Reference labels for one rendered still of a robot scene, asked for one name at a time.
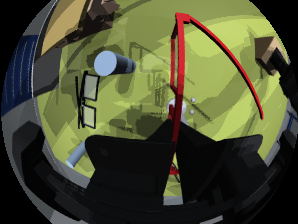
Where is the grey rectangular panel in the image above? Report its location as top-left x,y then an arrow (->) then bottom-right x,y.
31,0 -> 63,99

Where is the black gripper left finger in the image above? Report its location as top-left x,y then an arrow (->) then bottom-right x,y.
84,119 -> 176,196

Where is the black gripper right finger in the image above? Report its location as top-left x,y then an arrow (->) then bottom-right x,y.
174,121 -> 263,204

